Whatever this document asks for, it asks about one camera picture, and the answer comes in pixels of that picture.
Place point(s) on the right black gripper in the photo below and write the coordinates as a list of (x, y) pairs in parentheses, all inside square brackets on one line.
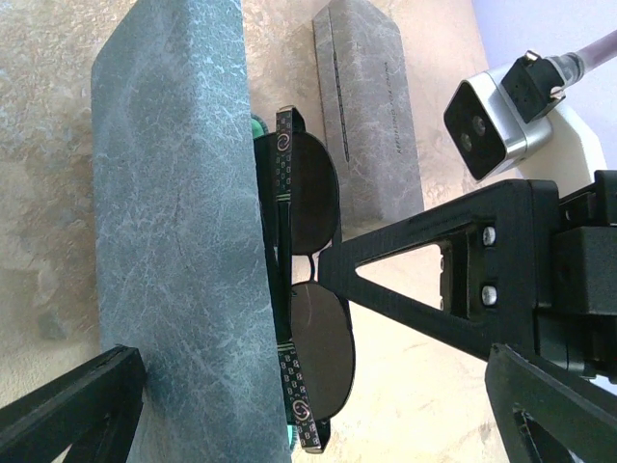
[(577, 331)]

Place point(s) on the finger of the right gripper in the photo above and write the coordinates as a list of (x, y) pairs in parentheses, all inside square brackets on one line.
[(470, 273)]

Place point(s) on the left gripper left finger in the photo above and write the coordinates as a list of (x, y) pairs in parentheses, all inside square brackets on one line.
[(89, 413)]

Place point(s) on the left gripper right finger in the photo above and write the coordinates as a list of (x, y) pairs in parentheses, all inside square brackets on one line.
[(546, 414)]

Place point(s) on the blue glasses case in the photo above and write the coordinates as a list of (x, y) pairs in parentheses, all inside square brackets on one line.
[(181, 272)]

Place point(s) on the grey glasses case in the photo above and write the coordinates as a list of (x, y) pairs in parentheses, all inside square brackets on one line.
[(368, 119)]

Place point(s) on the black sunglasses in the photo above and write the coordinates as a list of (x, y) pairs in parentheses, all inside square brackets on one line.
[(299, 204)]

